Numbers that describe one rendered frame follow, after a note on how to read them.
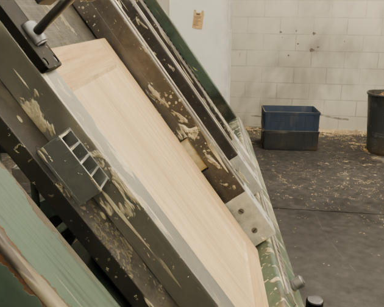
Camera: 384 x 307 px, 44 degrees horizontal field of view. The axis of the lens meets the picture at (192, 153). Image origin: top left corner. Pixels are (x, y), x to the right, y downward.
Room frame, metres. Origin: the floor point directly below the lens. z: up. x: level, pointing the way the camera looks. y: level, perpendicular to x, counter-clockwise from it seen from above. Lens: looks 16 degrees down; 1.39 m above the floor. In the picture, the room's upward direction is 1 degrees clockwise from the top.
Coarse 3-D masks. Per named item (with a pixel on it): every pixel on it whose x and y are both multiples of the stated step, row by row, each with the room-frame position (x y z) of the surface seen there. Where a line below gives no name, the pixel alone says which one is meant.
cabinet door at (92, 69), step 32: (64, 64) 0.65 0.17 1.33; (96, 64) 0.80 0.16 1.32; (96, 96) 0.70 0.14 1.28; (128, 96) 0.86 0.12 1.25; (128, 128) 0.73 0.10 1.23; (160, 128) 0.92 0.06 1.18; (128, 160) 0.63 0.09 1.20; (160, 160) 0.77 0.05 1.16; (192, 160) 0.97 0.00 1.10; (160, 192) 0.66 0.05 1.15; (192, 192) 0.82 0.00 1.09; (192, 224) 0.69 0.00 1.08; (224, 224) 0.87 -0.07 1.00; (224, 256) 0.73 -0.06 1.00; (256, 256) 0.92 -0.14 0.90; (224, 288) 0.62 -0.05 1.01; (256, 288) 0.76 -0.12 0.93
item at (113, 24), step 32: (96, 0) 1.00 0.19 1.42; (96, 32) 1.00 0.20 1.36; (128, 32) 1.00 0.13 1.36; (128, 64) 1.00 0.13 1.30; (160, 64) 1.05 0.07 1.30; (160, 96) 1.00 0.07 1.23; (192, 128) 0.99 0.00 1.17; (224, 160) 1.00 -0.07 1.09; (224, 192) 0.99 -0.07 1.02; (256, 224) 0.99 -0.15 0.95
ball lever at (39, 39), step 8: (64, 0) 0.48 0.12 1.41; (72, 0) 0.48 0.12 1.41; (80, 0) 0.47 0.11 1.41; (88, 0) 0.46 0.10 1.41; (56, 8) 0.49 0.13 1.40; (64, 8) 0.49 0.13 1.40; (48, 16) 0.50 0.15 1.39; (56, 16) 0.50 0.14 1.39; (24, 24) 0.51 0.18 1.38; (32, 24) 0.52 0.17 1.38; (40, 24) 0.51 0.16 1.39; (48, 24) 0.50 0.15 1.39; (32, 32) 0.51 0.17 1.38; (40, 32) 0.51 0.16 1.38; (32, 40) 0.51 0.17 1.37; (40, 40) 0.51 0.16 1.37
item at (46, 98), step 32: (0, 32) 0.50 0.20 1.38; (0, 64) 0.50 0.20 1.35; (32, 64) 0.50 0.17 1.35; (32, 96) 0.50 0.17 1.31; (64, 96) 0.51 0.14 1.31; (64, 128) 0.50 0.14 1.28; (96, 128) 0.53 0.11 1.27; (96, 160) 0.50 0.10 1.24; (128, 192) 0.49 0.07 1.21; (128, 224) 0.49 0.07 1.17; (160, 224) 0.51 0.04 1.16; (160, 256) 0.49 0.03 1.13; (192, 256) 0.52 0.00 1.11; (192, 288) 0.49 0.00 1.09
